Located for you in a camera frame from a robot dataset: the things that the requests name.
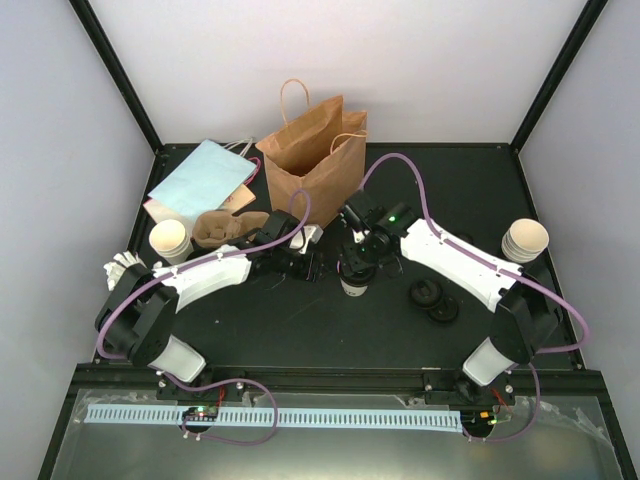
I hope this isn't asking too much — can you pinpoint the single white paper cup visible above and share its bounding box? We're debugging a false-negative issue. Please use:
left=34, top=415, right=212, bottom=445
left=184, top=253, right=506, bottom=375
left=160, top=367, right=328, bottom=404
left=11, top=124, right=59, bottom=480
left=340, top=272, right=375, bottom=297

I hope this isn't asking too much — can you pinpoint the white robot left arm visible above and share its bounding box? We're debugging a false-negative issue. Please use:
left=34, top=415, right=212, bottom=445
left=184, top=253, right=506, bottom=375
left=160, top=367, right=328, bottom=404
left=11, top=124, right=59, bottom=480
left=95, top=210, right=323, bottom=399

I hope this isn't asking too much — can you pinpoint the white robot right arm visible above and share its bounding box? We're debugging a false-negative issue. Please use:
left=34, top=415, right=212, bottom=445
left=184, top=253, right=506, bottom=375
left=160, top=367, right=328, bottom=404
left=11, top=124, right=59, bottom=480
left=339, top=190, right=561, bottom=403

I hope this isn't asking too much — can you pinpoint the black coffee cup lid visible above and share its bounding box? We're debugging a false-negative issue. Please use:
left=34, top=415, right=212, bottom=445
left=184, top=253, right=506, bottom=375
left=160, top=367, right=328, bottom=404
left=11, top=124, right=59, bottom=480
left=427, top=296, right=459, bottom=325

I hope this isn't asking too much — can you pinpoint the small brown paper bag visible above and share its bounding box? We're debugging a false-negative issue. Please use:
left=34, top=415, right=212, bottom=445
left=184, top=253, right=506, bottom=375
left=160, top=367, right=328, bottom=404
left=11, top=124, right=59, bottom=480
left=218, top=184, right=256, bottom=213

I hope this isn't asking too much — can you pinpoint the brown pulp cup carrier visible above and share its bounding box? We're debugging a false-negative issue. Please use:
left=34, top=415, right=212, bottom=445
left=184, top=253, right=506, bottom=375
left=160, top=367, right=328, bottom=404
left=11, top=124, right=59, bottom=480
left=192, top=210, right=269, bottom=249

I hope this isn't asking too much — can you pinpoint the light blue paper bag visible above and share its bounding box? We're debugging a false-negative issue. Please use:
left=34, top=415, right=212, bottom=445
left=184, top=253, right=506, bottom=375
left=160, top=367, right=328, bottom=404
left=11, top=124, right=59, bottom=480
left=149, top=140, right=256, bottom=220

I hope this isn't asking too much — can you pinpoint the left paper cup stack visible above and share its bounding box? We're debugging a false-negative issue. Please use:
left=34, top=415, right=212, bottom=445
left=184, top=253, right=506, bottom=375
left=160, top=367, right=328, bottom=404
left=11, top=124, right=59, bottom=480
left=149, top=219, right=193, bottom=265

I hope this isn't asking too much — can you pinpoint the paper cup stack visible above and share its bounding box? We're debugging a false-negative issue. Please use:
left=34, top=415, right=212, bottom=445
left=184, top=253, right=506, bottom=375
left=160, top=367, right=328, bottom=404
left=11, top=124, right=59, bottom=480
left=501, top=218, right=549, bottom=264
left=149, top=219, right=193, bottom=265

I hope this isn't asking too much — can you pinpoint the right paper cup stack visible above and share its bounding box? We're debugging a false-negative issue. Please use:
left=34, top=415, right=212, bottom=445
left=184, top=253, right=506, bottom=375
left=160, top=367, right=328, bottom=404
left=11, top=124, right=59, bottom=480
left=501, top=218, right=549, bottom=264

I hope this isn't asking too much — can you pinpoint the white plastic cutlery bundle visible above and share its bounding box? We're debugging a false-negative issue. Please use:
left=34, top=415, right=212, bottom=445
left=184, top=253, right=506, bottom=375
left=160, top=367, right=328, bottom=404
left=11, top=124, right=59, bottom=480
left=103, top=251, right=147, bottom=292

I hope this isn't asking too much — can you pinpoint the black aluminium rail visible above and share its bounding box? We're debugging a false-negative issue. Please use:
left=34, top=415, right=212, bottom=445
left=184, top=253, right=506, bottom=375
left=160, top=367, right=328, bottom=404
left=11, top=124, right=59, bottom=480
left=158, top=366, right=480, bottom=402

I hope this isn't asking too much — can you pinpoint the light blue cable duct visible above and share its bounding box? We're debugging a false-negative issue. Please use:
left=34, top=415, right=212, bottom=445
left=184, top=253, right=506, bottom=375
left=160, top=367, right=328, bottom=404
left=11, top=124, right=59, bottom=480
left=84, top=404, right=463, bottom=433

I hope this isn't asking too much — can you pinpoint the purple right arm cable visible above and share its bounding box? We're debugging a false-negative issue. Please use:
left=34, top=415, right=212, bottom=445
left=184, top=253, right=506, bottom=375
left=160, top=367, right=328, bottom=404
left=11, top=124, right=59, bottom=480
left=357, top=152, right=591, bottom=446

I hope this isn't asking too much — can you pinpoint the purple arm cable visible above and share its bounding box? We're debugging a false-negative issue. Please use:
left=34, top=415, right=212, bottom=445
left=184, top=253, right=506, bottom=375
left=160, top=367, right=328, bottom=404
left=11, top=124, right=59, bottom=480
left=357, top=152, right=591, bottom=446
left=94, top=188, right=312, bottom=446

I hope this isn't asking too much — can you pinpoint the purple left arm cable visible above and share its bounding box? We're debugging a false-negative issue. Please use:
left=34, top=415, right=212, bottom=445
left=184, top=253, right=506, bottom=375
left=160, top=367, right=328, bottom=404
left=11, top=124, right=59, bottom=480
left=94, top=188, right=312, bottom=446

